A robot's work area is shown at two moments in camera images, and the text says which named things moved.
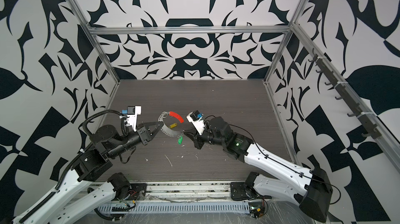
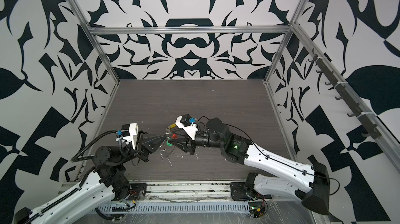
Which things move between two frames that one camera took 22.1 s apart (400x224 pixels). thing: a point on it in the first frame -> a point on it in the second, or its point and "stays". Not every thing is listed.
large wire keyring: x=166 y=129 -> x=165 y=148
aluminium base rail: x=168 y=190 stays
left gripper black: x=145 y=134 -> x=140 y=151
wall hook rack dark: x=370 y=128 stays
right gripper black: x=198 y=139 -> x=189 y=145
